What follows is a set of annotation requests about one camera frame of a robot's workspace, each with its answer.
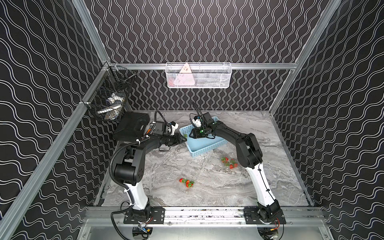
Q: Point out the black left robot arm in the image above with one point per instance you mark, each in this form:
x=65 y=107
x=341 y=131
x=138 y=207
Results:
x=127 y=167

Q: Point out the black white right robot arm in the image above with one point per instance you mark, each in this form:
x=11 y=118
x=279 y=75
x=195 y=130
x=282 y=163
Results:
x=249 y=155

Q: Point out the black plastic case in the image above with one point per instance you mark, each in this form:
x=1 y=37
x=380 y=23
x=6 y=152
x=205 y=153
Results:
x=131 y=127

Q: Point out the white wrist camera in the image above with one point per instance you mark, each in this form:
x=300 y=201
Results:
x=172 y=127
x=197 y=122

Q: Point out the white wire wall basket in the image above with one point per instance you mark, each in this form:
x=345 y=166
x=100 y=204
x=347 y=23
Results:
x=210 y=75

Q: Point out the white items in corner basket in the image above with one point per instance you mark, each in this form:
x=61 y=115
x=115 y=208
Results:
x=113 y=108

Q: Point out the pink triangular object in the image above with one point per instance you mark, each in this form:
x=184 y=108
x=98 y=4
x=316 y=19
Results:
x=185 y=77

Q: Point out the black wire corner basket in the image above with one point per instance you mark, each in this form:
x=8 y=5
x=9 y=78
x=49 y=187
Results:
x=118 y=80

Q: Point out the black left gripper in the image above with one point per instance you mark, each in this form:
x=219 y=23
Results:
x=171 y=139

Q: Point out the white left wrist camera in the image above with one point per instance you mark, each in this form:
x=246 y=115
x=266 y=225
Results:
x=172 y=127

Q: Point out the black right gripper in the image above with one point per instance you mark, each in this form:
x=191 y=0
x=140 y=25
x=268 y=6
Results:
x=194 y=134

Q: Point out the light blue perforated plastic basket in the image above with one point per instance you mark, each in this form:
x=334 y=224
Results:
x=198 y=147

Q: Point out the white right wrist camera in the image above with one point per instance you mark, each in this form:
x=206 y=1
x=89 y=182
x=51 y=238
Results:
x=197 y=122

